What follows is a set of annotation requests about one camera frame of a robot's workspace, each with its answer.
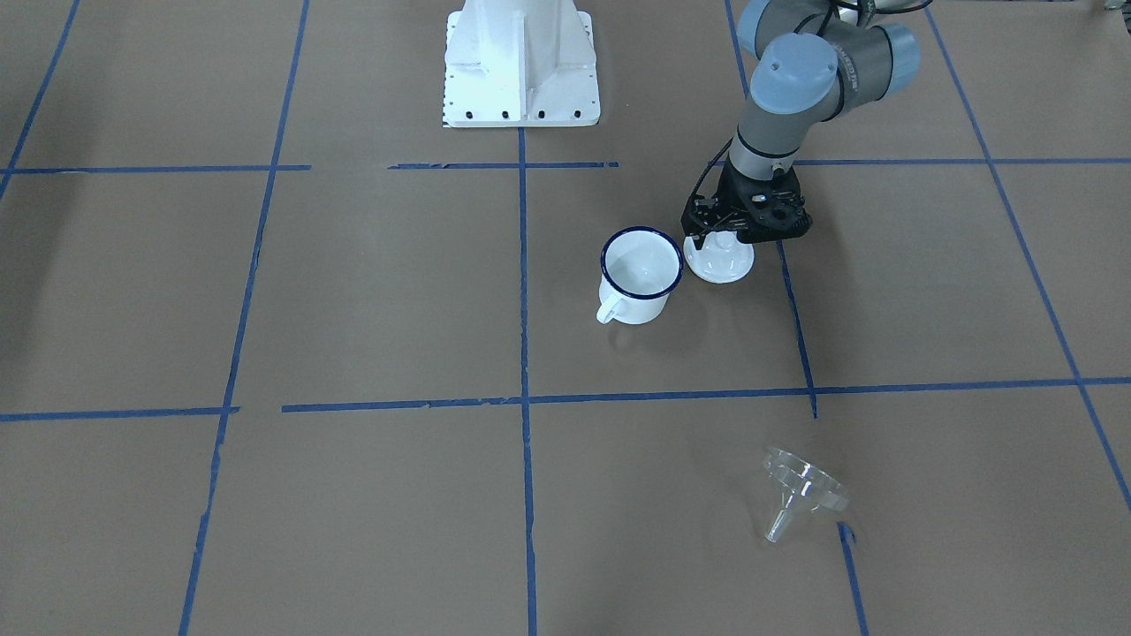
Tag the white enamel mug blue rim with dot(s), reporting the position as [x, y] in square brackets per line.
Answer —
[640, 268]

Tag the clear plastic funnel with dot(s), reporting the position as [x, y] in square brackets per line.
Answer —
[804, 488]

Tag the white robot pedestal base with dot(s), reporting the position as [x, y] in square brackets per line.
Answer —
[520, 63]

